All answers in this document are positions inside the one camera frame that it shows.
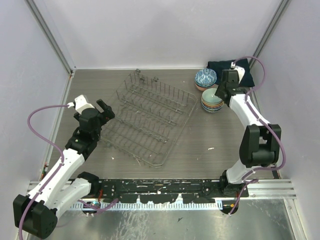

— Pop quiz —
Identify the green leaf pattern bowl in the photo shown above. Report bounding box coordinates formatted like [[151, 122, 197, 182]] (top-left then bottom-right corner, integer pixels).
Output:
[[195, 82, 215, 87]]

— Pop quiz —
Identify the blue white diamond bowl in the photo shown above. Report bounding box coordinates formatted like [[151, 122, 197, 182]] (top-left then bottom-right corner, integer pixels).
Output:
[[194, 68, 217, 86]]

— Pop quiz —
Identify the red blue zigzag bowl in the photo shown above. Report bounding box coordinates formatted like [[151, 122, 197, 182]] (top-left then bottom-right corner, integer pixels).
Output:
[[201, 103, 224, 112]]

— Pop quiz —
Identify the yellow bowl with leaves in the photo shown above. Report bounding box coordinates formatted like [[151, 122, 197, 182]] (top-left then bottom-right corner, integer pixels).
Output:
[[201, 101, 224, 108]]

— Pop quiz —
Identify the yellow blue floral bowl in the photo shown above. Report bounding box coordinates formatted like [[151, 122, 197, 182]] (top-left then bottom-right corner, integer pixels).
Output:
[[204, 108, 220, 113]]

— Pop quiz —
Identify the blue floral bowl front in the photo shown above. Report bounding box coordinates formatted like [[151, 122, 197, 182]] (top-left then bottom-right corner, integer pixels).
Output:
[[195, 85, 213, 89]]

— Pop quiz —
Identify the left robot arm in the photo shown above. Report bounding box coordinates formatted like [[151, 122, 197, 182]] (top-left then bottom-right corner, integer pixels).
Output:
[[13, 95, 115, 239]]

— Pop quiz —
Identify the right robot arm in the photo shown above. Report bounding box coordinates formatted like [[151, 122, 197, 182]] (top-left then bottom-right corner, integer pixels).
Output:
[[215, 66, 282, 197]]

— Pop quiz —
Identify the dark blue cloth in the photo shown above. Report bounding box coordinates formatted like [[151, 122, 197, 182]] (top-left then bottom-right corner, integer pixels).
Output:
[[207, 59, 255, 88]]

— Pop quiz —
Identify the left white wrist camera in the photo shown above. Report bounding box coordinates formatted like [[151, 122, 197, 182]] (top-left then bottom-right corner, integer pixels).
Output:
[[67, 94, 95, 115]]

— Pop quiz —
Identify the grey wire dish rack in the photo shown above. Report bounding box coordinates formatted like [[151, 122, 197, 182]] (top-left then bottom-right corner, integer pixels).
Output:
[[100, 69, 198, 168]]

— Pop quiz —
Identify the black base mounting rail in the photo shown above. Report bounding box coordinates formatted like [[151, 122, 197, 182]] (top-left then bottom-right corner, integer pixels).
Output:
[[86, 179, 244, 204]]

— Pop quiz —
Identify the white slotted cable duct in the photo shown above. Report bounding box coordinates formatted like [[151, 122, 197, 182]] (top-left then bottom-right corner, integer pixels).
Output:
[[72, 199, 223, 211]]

